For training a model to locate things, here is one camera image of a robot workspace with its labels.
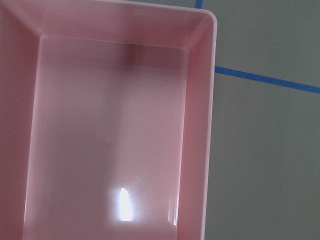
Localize pink plastic bin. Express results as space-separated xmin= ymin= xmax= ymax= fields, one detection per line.
xmin=0 ymin=0 xmax=218 ymax=240

